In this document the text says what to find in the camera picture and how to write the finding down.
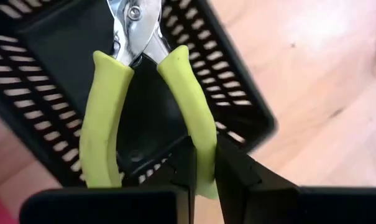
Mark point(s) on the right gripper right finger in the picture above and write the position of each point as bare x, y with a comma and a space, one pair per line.
243, 186

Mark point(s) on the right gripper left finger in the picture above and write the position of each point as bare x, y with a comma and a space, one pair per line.
184, 174

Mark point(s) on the black slotted plastic basket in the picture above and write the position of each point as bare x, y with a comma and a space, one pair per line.
66, 46

